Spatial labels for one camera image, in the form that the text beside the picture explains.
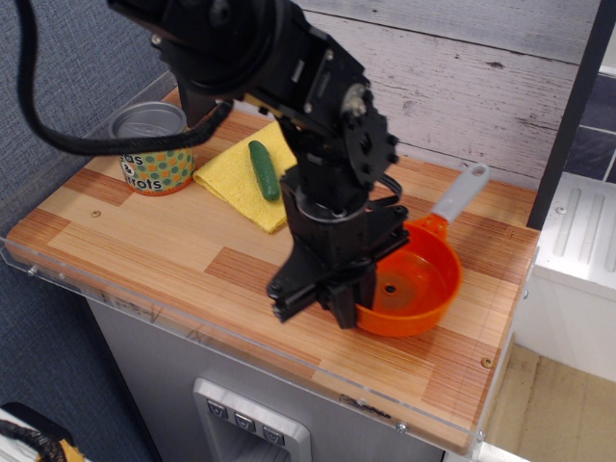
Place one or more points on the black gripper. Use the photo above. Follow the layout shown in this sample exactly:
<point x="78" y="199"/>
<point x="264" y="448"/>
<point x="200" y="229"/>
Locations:
<point x="334" y="263"/>

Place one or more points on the orange pan with grey handle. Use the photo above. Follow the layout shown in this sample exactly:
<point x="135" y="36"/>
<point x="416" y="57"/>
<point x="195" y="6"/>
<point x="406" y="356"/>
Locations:
<point x="416" y="284"/>

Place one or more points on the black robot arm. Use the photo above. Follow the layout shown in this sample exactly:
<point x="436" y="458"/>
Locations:
<point x="342" y="207"/>

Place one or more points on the green toy cucumber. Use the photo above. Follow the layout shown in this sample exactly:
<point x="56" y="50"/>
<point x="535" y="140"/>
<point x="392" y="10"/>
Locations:
<point x="264" y="171"/>

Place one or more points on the yellow folded cloth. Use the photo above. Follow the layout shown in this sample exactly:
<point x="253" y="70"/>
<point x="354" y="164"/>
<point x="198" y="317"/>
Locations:
<point x="230" y="177"/>

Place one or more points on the grey dispenser panel with buttons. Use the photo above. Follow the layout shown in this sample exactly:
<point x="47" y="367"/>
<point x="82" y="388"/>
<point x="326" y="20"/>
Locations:
<point x="240" y="429"/>

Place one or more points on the silver toy fridge cabinet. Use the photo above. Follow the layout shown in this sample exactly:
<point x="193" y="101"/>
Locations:
<point x="160" y="361"/>

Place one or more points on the white toy sink counter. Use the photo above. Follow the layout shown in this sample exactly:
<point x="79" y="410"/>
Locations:
<point x="567" y="312"/>

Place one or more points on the peas and carrots can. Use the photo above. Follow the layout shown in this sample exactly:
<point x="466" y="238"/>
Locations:
<point x="158" y="172"/>

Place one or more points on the yellow sponge piece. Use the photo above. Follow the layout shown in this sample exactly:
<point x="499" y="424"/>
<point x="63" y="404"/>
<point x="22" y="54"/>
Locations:
<point x="70" y="453"/>

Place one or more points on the black vertical post right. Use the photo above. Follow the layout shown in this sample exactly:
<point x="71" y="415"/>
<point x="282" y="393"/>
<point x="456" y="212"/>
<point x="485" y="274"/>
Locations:
<point x="587" y="73"/>

